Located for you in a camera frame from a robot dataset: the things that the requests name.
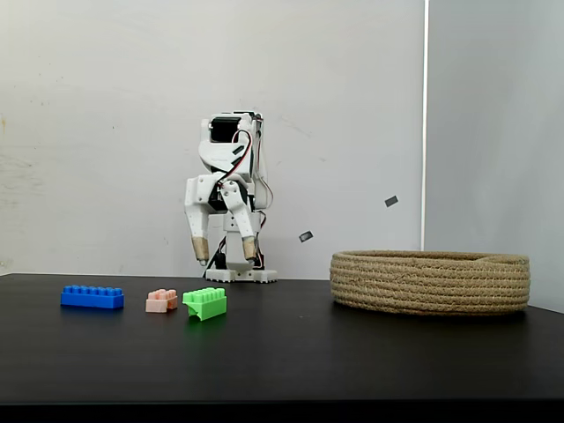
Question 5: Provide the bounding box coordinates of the black base cable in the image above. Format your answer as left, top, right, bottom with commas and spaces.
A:
205, 237, 228, 278

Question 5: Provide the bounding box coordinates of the red black gripper cable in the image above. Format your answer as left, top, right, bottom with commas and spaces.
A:
218, 129, 256, 193

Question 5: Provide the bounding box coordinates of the blue lego block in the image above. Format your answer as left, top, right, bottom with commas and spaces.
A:
60, 285, 125, 309

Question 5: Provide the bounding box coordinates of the woven rope basket tray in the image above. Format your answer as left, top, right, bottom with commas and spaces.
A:
329, 249, 531, 316

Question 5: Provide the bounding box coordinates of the green lego block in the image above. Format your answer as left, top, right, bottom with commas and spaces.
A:
182, 286, 228, 323

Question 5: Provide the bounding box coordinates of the pink lego block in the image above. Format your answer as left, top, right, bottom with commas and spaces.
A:
145, 288, 179, 314

